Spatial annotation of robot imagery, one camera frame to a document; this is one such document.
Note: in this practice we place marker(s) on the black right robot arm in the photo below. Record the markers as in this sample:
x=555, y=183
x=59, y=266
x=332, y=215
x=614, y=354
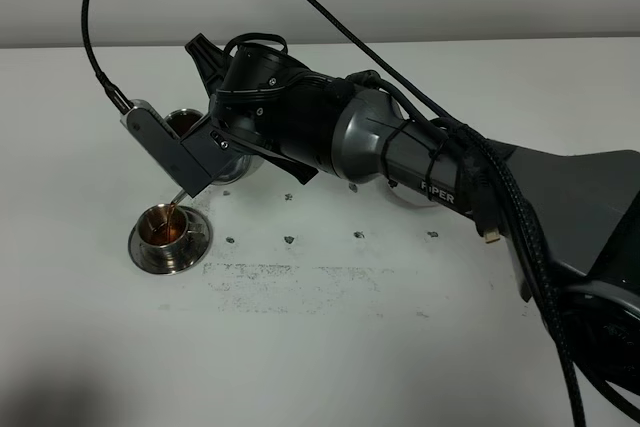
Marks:
x=573, y=221

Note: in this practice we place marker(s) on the near stainless steel teacup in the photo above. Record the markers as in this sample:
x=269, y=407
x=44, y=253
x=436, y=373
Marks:
x=169, y=225

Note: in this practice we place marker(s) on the stainless steel teacup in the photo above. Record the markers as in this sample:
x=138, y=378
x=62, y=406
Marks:
x=169, y=225
x=181, y=121

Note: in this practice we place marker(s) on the far stainless steel teacup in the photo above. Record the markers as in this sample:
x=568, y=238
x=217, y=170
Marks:
x=181, y=121

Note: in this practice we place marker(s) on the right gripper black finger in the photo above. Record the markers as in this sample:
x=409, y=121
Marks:
x=254, y=144
x=209, y=61

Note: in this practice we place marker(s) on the stainless steel teapot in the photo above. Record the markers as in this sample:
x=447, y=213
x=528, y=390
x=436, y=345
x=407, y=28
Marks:
x=240, y=167

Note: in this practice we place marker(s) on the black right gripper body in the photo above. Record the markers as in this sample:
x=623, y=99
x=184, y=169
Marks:
x=267, y=91

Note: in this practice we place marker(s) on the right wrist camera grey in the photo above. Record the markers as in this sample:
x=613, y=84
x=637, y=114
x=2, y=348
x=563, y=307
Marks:
x=151, y=131

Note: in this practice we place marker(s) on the near stainless steel saucer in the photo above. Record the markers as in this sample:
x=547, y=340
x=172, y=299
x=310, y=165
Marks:
x=169, y=261

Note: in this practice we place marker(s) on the steel saucer under teapot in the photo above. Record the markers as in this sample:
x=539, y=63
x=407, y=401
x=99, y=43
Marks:
x=408, y=198

